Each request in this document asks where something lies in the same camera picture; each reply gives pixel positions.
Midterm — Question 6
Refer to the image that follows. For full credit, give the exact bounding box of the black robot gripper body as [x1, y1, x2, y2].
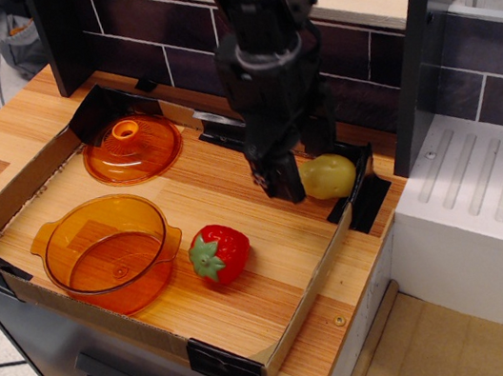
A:
[214, 33, 323, 161]

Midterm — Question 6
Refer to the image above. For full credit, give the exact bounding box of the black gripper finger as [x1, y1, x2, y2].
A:
[250, 152, 306, 204]
[300, 81, 336, 156]

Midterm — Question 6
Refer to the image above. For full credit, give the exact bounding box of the yellow toy potato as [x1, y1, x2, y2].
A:
[298, 153, 357, 200]

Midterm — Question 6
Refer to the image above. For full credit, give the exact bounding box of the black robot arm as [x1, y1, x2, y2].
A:
[214, 0, 336, 203]

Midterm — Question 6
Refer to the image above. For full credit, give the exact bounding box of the cardboard fence with black tape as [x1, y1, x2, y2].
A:
[0, 87, 404, 376]

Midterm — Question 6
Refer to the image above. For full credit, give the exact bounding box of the orange transparent pot lid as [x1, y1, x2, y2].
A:
[83, 114, 182, 187]

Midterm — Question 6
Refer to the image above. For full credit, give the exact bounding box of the orange transparent plastic pot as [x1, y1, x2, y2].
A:
[30, 194, 182, 316]

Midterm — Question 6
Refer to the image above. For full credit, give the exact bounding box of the red toy strawberry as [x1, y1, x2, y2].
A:
[188, 225, 251, 285]

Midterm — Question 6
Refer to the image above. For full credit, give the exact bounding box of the white toy sink drainboard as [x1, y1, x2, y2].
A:
[392, 115, 503, 325]

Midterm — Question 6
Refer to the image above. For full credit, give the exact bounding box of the grey fabric bag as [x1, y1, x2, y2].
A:
[0, 0, 48, 87]

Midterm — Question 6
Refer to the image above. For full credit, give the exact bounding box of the grey vertical post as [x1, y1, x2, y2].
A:
[394, 0, 452, 177]

